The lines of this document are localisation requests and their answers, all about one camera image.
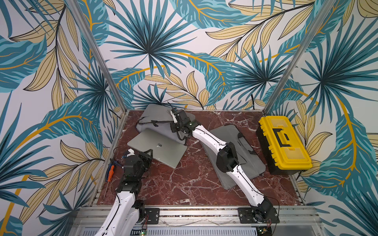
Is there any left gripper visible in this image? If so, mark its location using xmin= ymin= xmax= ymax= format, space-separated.
xmin=136 ymin=148 xmax=153 ymax=180

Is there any grey zippered laptop bag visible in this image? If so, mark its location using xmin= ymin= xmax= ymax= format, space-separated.
xmin=136 ymin=104 xmax=199 ymax=145

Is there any silver laptop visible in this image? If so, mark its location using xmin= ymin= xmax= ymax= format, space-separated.
xmin=128 ymin=129 xmax=187 ymax=169

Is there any grey laptop sleeve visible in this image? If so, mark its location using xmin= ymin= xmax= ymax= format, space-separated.
xmin=201 ymin=124 xmax=266 ymax=190

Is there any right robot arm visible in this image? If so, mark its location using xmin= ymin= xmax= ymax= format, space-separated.
xmin=170 ymin=108 xmax=280 ymax=223

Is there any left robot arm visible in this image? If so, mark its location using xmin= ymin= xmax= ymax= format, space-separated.
xmin=96 ymin=149 xmax=153 ymax=236

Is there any white ventilation grille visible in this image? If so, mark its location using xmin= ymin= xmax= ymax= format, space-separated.
xmin=79 ymin=226 xmax=260 ymax=236

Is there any yellow black toolbox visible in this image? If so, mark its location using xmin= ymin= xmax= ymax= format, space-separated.
xmin=256 ymin=116 xmax=313 ymax=175

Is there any orange handled screwdriver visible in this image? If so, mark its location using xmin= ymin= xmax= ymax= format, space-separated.
xmin=103 ymin=162 xmax=116 ymax=199

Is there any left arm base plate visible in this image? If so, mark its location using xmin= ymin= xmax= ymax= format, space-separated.
xmin=143 ymin=208 xmax=160 ymax=226

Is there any aluminium front rail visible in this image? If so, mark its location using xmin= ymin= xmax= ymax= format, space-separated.
xmin=72 ymin=206 xmax=322 ymax=228

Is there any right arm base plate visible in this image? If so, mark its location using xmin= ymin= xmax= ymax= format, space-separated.
xmin=237 ymin=207 xmax=280 ymax=224

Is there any left aluminium frame post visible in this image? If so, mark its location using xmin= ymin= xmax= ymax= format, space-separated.
xmin=66 ymin=0 xmax=127 ymax=114

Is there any aluminium frame post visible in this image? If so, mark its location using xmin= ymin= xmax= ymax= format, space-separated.
xmin=66 ymin=0 xmax=127 ymax=114
xmin=263 ymin=0 xmax=336 ymax=115

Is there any right aluminium frame post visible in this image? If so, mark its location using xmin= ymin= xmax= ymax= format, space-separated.
xmin=263 ymin=0 xmax=336 ymax=115

